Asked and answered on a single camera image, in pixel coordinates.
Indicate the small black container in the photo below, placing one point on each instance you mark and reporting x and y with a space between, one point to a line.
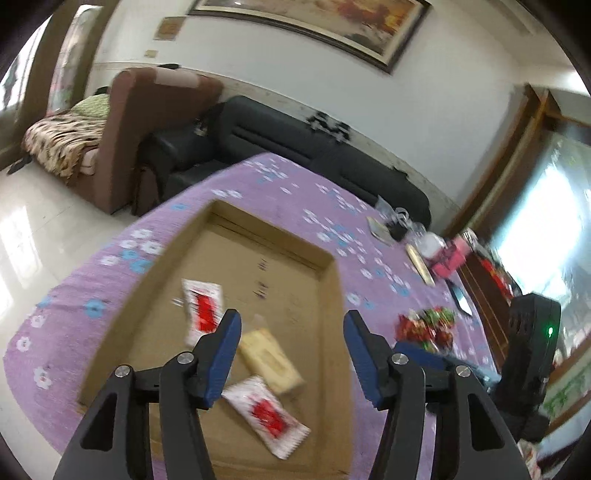
396 229

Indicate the black smartphone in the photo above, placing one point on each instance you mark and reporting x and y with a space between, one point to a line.
461 300

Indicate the pink sleeved bottle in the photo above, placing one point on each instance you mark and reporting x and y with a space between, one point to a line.
450 258

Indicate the patterned brown blanket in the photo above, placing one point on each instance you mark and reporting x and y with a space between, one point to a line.
60 138

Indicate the long yellow packet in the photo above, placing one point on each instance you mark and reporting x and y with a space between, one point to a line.
419 263

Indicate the pile of red green snacks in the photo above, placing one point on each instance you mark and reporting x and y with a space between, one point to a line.
425 327

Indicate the brown sofa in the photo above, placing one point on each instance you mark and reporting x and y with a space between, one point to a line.
124 138

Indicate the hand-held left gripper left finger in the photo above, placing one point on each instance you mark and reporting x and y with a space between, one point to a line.
221 355

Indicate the purple floral tablecloth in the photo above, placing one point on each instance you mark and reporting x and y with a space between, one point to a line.
92 286

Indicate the floral curtain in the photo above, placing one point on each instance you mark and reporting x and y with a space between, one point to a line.
71 55

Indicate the clear plastic bag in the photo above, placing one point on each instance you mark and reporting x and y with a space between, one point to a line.
385 205

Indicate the bright window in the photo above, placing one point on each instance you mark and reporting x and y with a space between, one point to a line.
545 221

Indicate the dark slipper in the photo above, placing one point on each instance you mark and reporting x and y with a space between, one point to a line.
18 165

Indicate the wooden cabinet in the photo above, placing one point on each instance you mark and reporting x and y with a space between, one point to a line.
480 300

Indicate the white red snack packet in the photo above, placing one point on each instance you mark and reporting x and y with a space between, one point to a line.
201 300
268 410

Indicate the red box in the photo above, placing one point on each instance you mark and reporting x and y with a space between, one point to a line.
496 277

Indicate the brown cardboard box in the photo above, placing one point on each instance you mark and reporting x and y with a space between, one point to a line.
277 286

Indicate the small wall frame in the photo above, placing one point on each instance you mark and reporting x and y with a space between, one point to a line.
169 28

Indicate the beige snack packet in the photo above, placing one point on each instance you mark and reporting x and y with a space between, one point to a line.
272 364

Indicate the wooden window frame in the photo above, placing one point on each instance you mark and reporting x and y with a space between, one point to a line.
503 152

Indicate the black leather sofa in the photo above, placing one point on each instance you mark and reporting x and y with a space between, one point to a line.
286 138

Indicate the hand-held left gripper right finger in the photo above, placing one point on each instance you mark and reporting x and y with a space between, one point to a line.
364 364

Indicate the thin booklet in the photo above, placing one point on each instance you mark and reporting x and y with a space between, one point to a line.
378 227

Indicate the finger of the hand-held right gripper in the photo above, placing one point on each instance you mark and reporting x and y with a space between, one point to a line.
418 350

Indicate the green pillow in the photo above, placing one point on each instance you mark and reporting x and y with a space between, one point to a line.
92 106

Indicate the large framed painting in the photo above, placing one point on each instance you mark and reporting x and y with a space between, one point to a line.
323 23

